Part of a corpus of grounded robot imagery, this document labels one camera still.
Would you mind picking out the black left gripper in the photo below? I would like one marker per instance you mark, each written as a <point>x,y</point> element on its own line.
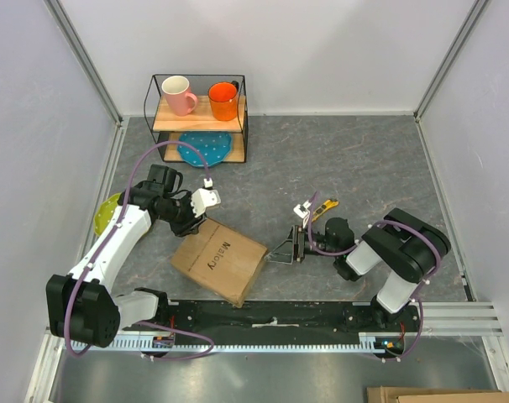
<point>190,227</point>

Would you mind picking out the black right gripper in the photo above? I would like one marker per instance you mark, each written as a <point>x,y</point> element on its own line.
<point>297,254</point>

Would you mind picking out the brown cardboard express box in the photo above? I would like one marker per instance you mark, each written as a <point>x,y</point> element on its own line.
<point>221,260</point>

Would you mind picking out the yellow utility knife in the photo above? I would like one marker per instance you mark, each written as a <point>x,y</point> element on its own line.
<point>324,207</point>

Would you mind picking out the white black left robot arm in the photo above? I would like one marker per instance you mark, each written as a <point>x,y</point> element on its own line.
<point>81,307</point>

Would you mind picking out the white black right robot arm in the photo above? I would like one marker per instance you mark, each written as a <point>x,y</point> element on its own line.
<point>412,249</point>

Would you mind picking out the green dotted plate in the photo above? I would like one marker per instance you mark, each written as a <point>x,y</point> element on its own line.
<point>105,213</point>

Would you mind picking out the blue dotted plate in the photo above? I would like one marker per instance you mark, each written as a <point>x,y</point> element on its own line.
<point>214,146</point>

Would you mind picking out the orange ceramic mug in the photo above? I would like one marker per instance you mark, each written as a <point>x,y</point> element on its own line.
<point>224,97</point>

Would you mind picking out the pink ceramic mug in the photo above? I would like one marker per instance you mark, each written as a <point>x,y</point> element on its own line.
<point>179,96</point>

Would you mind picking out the cardboard sheet in corner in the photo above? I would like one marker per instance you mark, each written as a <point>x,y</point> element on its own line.
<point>422,395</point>

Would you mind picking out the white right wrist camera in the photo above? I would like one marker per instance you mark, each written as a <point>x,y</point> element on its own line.
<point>303,212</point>

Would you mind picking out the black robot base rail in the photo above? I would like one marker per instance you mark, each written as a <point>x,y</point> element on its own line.
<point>285,323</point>

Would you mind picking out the black wire wooden shelf rack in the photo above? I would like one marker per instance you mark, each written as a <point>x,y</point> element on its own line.
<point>163,124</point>

